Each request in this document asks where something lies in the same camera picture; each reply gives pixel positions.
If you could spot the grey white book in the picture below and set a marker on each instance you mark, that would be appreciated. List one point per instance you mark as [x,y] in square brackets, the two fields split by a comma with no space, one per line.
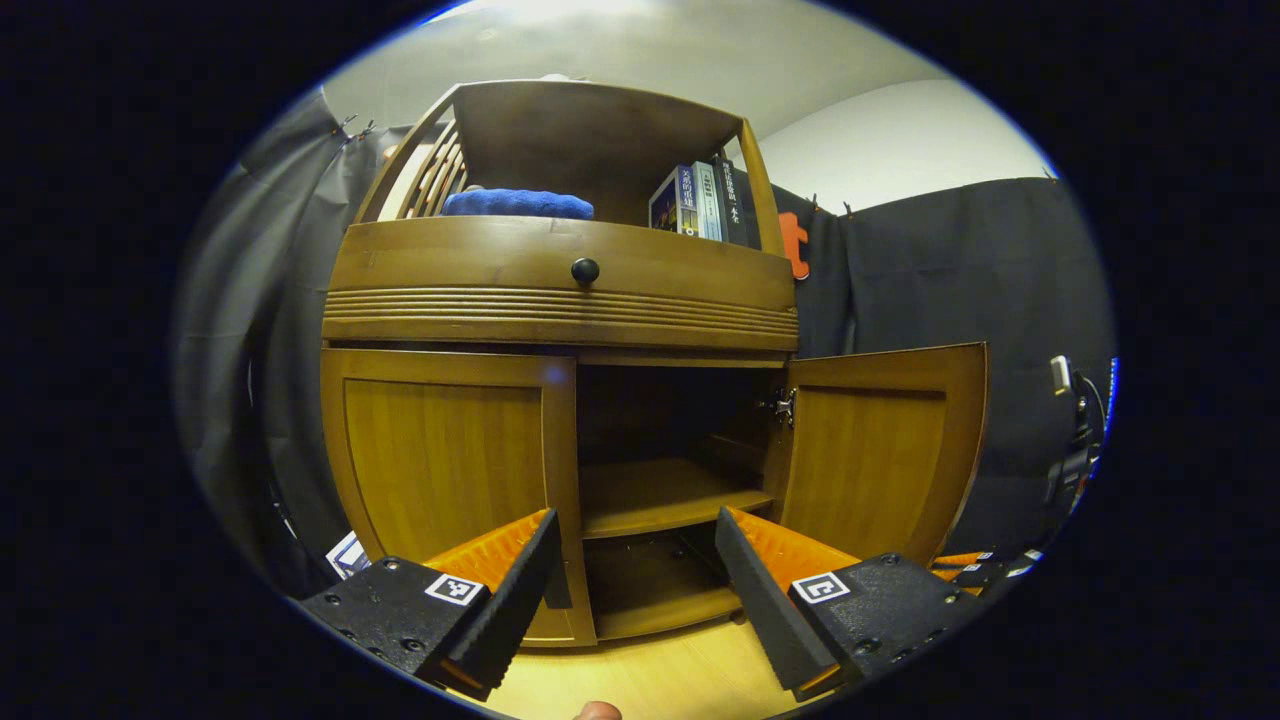
[706,202]

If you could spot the wooden double-door shoe cabinet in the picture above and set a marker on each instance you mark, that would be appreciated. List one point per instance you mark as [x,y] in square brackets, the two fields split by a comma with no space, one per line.
[560,130]

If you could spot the wooden shoe cabinet door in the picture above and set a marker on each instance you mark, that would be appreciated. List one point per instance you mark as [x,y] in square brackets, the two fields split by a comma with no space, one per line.
[870,460]
[440,450]

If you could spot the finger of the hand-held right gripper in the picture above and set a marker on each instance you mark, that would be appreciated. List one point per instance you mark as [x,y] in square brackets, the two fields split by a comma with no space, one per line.
[965,561]
[1000,575]

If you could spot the wooden drawer front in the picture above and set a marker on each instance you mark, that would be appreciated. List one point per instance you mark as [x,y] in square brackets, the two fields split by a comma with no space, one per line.
[680,285]

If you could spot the round black drawer knob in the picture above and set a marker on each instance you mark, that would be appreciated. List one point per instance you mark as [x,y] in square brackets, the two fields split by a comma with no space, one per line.
[585,271]

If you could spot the metal door hinge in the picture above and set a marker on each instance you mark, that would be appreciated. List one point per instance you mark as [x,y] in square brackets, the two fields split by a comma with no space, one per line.
[783,407]

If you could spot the wooden inner shelf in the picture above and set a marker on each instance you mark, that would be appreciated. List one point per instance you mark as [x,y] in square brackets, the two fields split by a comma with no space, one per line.
[660,495]

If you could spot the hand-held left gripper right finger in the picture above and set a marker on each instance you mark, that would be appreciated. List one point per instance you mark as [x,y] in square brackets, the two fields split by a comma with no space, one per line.
[765,605]

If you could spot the black book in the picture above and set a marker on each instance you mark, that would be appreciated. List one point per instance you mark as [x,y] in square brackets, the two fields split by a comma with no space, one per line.
[732,202]

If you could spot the small printed card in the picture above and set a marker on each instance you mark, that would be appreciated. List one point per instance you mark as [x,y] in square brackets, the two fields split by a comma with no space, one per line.
[348,556]

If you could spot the folded blue towel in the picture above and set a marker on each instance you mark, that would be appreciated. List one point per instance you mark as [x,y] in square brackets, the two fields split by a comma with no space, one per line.
[520,205]

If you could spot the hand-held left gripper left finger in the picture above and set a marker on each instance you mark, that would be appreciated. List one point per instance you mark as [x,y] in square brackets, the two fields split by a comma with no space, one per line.
[510,605]

